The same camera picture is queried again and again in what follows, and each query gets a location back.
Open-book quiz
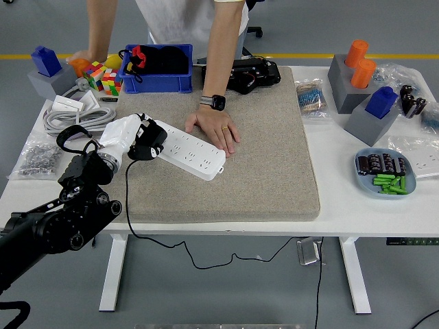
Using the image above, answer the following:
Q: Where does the black pouch with red trim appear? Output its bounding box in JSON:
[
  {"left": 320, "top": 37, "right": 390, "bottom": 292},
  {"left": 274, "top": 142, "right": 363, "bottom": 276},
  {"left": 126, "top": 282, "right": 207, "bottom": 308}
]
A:
[{"left": 118, "top": 44, "right": 191, "bottom": 76}]

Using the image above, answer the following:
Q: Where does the grey-brown mat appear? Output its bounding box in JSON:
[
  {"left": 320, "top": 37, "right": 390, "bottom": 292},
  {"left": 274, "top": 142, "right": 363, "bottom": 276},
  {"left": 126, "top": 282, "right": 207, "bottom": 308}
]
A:
[{"left": 92, "top": 66, "right": 322, "bottom": 223}]

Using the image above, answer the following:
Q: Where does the black office chair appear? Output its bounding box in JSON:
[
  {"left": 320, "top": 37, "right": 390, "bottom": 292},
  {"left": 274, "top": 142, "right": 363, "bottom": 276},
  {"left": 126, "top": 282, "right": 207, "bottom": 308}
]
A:
[{"left": 238, "top": 0, "right": 264, "bottom": 58}]

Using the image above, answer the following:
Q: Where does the blue plastic bin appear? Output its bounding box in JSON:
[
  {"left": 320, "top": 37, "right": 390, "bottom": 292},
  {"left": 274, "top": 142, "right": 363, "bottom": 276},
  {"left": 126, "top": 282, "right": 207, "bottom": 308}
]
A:
[{"left": 121, "top": 43, "right": 194, "bottom": 95}]

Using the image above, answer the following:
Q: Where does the pile of green cylinders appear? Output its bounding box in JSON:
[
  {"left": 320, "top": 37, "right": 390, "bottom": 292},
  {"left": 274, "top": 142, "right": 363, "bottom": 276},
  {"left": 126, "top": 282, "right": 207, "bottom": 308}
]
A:
[{"left": 372, "top": 173, "right": 409, "bottom": 195}]

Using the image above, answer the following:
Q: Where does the clear bag of screws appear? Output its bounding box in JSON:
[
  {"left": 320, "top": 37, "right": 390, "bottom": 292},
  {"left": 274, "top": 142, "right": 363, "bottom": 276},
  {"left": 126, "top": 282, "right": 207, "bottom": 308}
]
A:
[{"left": 7, "top": 134, "right": 64, "bottom": 182}]

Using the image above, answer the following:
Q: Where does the clear socket bag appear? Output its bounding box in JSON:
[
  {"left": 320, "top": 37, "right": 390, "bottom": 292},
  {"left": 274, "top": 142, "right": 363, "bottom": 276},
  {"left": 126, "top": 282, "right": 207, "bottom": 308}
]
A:
[{"left": 387, "top": 135, "right": 439, "bottom": 181}]

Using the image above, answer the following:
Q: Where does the white wall socket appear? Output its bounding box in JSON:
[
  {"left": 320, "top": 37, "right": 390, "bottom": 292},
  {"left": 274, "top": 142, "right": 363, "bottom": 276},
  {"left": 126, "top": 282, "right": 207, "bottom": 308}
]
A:
[{"left": 406, "top": 150, "right": 439, "bottom": 179}]

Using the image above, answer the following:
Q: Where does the grey two-slot block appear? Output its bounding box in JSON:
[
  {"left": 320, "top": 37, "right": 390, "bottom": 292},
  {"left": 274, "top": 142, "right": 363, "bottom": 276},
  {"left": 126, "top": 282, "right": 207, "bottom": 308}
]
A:
[{"left": 327, "top": 53, "right": 378, "bottom": 114}]

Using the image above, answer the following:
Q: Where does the orange plastic object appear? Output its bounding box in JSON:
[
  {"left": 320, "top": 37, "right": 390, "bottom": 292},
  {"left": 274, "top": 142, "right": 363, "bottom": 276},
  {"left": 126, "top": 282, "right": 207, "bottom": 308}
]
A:
[{"left": 68, "top": 58, "right": 91, "bottom": 78}]

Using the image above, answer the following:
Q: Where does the grey single-slot block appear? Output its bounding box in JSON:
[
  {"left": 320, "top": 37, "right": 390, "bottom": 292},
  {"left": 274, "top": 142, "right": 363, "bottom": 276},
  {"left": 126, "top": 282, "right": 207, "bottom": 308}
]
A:
[
  {"left": 344, "top": 94, "right": 401, "bottom": 147},
  {"left": 27, "top": 64, "right": 78, "bottom": 101}
]

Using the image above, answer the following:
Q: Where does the long black floor cable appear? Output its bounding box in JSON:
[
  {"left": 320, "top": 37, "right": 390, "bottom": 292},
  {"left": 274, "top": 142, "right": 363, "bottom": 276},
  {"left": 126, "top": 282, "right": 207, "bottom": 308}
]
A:
[{"left": 313, "top": 236, "right": 325, "bottom": 329}]

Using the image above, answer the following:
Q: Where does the person's left hand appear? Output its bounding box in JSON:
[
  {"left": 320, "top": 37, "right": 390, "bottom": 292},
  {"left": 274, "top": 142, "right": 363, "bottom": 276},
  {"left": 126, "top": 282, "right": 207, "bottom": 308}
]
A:
[{"left": 185, "top": 104, "right": 241, "bottom": 158}]

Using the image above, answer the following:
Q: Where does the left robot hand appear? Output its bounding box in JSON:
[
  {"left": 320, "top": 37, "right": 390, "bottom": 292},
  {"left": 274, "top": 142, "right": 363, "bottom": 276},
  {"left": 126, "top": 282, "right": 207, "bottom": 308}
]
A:
[{"left": 99, "top": 112, "right": 165, "bottom": 166}]

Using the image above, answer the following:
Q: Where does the white table leg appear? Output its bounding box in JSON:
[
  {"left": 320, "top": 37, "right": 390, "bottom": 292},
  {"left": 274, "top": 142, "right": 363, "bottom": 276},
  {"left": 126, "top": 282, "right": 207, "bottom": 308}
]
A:
[
  {"left": 98, "top": 234, "right": 130, "bottom": 312},
  {"left": 337, "top": 236, "right": 372, "bottom": 315}
]

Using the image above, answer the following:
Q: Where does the short black floor cable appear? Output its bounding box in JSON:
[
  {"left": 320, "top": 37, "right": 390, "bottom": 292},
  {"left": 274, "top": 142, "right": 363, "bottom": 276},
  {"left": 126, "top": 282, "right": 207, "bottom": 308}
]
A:
[{"left": 411, "top": 310, "right": 439, "bottom": 329}]

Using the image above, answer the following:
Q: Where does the person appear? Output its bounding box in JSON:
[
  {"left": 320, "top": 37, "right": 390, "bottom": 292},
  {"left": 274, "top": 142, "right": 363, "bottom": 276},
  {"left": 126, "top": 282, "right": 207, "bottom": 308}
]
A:
[{"left": 67, "top": 0, "right": 250, "bottom": 158}]

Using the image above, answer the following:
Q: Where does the grey-white power strip cord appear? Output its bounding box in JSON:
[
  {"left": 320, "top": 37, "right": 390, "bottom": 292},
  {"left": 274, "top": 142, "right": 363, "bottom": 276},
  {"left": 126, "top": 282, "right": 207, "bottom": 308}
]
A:
[{"left": 43, "top": 77, "right": 117, "bottom": 138}]

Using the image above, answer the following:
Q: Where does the white flat box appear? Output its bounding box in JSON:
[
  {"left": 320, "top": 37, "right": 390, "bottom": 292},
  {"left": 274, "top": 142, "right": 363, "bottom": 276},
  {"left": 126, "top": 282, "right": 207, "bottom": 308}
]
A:
[{"left": 52, "top": 95, "right": 85, "bottom": 112}]

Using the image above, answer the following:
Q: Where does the crumpled clear plastic bag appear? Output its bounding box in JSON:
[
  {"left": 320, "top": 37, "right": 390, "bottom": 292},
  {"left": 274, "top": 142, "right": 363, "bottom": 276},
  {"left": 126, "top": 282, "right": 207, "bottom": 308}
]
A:
[{"left": 372, "top": 63, "right": 428, "bottom": 100}]

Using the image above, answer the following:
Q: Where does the blue plastic block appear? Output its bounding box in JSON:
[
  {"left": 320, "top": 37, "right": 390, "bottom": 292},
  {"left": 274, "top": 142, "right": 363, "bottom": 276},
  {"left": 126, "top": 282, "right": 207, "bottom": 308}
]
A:
[
  {"left": 364, "top": 86, "right": 399, "bottom": 120},
  {"left": 30, "top": 45, "right": 63, "bottom": 77}
]

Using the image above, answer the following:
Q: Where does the clear bag of resistors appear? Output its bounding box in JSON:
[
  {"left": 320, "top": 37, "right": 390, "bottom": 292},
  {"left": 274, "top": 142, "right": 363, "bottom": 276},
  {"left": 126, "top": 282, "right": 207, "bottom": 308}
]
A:
[{"left": 294, "top": 78, "right": 333, "bottom": 121}]

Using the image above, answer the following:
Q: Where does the black desk control panel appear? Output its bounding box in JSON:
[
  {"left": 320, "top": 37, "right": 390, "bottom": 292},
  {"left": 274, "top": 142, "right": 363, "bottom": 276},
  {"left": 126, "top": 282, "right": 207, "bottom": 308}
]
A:
[{"left": 386, "top": 237, "right": 439, "bottom": 246}]

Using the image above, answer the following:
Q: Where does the black adapter cord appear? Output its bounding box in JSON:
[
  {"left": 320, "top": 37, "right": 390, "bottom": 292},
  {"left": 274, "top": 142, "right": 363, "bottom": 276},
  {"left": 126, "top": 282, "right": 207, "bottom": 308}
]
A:
[{"left": 124, "top": 158, "right": 302, "bottom": 271}]

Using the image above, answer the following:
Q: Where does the white power strip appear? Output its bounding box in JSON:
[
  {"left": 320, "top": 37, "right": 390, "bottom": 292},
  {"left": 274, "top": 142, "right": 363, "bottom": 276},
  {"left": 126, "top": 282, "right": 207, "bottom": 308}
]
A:
[{"left": 152, "top": 119, "right": 227, "bottom": 182}]

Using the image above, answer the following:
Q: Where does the colourful puzzle cube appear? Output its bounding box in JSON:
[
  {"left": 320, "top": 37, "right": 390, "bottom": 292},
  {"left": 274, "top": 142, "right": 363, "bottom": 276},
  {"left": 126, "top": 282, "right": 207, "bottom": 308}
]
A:
[
  {"left": 101, "top": 67, "right": 123, "bottom": 96},
  {"left": 82, "top": 60, "right": 106, "bottom": 92}
]

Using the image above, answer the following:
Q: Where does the clear bag of blue parts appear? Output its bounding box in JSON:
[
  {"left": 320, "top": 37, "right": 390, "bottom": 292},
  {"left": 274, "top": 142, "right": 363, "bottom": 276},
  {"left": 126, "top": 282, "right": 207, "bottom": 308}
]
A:
[{"left": 420, "top": 101, "right": 439, "bottom": 135}]

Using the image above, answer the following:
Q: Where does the black smartwatch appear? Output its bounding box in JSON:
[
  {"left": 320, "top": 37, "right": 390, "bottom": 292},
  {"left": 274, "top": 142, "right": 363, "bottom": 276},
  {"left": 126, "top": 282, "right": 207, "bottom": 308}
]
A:
[{"left": 200, "top": 95, "right": 227, "bottom": 112}]

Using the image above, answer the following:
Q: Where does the black mechanical device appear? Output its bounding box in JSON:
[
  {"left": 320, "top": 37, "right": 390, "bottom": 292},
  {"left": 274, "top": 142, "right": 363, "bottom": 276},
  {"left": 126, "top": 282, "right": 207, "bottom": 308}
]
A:
[{"left": 200, "top": 58, "right": 282, "bottom": 95}]

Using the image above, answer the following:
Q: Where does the black plug adapter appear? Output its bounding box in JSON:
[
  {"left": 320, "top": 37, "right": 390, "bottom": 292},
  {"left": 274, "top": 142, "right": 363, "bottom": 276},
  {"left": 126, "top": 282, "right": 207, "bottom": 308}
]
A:
[{"left": 137, "top": 120, "right": 169, "bottom": 151}]

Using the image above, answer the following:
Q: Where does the light blue plate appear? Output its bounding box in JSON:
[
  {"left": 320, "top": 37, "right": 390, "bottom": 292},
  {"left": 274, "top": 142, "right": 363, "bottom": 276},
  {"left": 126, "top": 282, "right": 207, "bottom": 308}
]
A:
[{"left": 354, "top": 147, "right": 418, "bottom": 200}]

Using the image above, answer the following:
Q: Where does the white square card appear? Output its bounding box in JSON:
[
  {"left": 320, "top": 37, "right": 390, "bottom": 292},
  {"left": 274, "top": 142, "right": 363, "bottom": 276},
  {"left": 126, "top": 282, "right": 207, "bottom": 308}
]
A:
[{"left": 80, "top": 89, "right": 101, "bottom": 110}]

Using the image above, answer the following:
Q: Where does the orange cylinder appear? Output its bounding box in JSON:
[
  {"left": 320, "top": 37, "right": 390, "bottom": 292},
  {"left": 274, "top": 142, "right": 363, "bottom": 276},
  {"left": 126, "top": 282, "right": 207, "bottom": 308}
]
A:
[
  {"left": 344, "top": 39, "right": 370, "bottom": 69},
  {"left": 350, "top": 58, "right": 377, "bottom": 89}
]

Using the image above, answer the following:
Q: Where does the person's right hand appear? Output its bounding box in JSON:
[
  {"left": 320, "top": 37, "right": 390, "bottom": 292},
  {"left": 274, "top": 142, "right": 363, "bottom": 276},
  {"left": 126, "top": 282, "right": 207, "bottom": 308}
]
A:
[{"left": 67, "top": 50, "right": 96, "bottom": 65}]

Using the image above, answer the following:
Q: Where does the silver metal block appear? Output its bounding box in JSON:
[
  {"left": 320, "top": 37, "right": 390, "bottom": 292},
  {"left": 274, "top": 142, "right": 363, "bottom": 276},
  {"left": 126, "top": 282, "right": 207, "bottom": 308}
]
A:
[{"left": 296, "top": 236, "right": 325, "bottom": 266}]

